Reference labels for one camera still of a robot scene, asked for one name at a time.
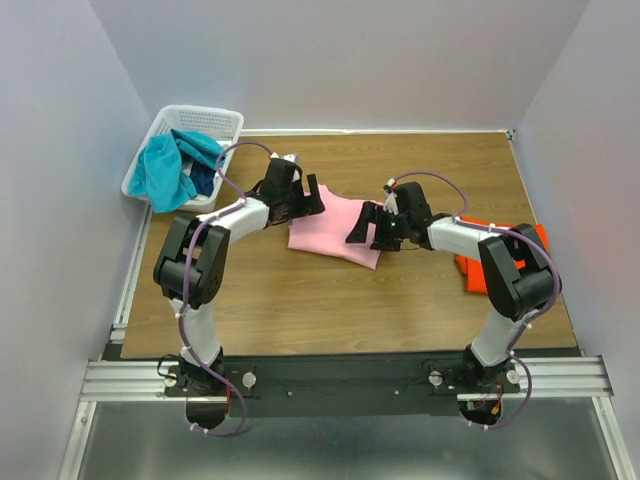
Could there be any pink t shirt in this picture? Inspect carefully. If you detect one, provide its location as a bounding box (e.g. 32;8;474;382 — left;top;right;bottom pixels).
287;185;381;270

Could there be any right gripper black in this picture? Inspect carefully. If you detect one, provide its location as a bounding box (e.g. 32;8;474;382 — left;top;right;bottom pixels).
346;201;410;253

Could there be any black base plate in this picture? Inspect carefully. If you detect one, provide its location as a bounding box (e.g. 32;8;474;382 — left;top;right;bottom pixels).
157;351;520;426

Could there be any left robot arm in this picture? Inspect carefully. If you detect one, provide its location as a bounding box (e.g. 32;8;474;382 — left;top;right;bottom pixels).
153;154;325;395

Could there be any teal t shirt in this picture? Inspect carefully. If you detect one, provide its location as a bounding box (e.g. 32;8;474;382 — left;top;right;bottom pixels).
128;129;225;213

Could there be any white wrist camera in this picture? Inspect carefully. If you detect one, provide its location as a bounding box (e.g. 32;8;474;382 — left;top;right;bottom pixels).
383;178;399;215
270;152;300;165

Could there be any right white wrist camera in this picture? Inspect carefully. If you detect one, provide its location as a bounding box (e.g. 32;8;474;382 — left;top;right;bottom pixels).
383;178;399;215

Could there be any white plastic laundry basket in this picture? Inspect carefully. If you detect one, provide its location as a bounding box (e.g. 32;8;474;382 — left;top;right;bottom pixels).
121;105;244;214

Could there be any aluminium frame rail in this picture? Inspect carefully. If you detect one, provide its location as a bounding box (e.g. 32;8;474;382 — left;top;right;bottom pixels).
79;355;186;401

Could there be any orange folded t shirt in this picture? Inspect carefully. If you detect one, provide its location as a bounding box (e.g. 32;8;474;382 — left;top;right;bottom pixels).
455;216;549;295

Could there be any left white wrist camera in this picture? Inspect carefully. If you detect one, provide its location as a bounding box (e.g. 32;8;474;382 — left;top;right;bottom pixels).
270;152;300;165

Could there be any navy blue t shirt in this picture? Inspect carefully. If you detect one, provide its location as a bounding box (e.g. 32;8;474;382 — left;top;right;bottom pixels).
189;162;216;197

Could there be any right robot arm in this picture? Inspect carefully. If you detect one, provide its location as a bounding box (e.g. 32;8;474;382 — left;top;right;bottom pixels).
345;181;561;392

